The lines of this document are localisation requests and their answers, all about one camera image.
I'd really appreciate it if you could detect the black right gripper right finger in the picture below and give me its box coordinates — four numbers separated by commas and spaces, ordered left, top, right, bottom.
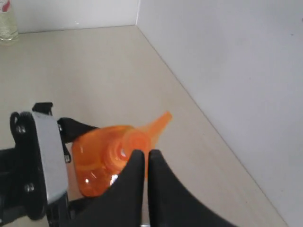
148, 149, 234, 227

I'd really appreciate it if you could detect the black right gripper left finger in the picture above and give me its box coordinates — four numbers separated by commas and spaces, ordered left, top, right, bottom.
68, 150, 145, 227

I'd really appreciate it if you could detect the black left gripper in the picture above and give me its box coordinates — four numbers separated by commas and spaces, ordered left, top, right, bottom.
0, 102, 98, 227

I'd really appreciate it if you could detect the orange pump soap bottle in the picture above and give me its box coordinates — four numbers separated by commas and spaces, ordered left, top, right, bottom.
71, 112, 172, 197

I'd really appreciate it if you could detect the clear bottle with yellowish liquid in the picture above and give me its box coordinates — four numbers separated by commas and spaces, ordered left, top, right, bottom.
0, 0, 18, 44

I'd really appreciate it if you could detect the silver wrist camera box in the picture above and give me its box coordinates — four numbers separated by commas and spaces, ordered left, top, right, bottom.
32, 112, 68, 204

